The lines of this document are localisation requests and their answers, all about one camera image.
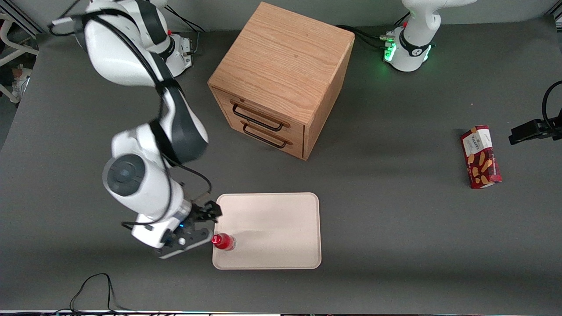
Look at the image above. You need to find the white metal tube frame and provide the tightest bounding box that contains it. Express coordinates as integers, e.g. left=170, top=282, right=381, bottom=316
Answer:
left=0, top=12, right=40, bottom=104

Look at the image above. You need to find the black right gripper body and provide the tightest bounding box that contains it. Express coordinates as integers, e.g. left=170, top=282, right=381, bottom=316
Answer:
left=177, top=203, right=214, bottom=234

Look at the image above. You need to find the black left base cable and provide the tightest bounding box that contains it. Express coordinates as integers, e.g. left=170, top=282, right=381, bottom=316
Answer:
left=335, top=25, right=394, bottom=50

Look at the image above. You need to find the white shoe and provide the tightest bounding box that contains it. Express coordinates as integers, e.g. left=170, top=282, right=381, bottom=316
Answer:
left=11, top=64, right=32, bottom=102

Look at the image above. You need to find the beige plastic tray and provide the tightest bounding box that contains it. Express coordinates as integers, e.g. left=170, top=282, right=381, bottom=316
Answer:
left=212, top=192, right=322, bottom=270

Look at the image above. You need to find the black cable along right arm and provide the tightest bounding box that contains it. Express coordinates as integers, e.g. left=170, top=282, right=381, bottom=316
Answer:
left=47, top=9, right=213, bottom=231

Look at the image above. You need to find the black right base cable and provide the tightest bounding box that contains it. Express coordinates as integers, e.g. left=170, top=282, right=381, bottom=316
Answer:
left=166, top=4, right=208, bottom=34

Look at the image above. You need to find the black base cable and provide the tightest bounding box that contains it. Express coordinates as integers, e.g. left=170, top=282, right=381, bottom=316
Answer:
left=335, top=25, right=394, bottom=50
left=166, top=4, right=208, bottom=34

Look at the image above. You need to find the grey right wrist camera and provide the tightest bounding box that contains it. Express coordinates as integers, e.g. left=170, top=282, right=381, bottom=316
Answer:
left=155, top=227, right=214, bottom=259

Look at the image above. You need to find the red coke bottle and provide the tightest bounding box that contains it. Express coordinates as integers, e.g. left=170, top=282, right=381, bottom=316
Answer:
left=211, top=233, right=237, bottom=251

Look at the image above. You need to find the thin black table cable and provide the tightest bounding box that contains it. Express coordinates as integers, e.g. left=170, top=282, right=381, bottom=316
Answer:
left=53, top=273, right=132, bottom=315

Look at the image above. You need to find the black looped camera cable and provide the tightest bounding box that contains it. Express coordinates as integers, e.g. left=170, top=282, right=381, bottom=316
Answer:
left=541, top=81, right=562, bottom=129

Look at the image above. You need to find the black metal drawer handle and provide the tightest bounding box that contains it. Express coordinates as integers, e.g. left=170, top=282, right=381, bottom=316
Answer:
left=231, top=101, right=291, bottom=132
left=241, top=121, right=293, bottom=149

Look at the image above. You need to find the red tartan shortbread box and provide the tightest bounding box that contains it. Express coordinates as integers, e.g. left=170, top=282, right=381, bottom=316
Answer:
left=460, top=125, right=502, bottom=189

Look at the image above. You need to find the oak wooden drawer cabinet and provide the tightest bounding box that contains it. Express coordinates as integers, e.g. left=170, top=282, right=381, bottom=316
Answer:
left=207, top=1, right=355, bottom=161

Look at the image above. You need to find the oak wooden drawer front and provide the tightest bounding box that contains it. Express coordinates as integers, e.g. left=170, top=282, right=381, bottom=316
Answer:
left=218, top=112, right=305, bottom=160
left=213, top=88, right=306, bottom=142

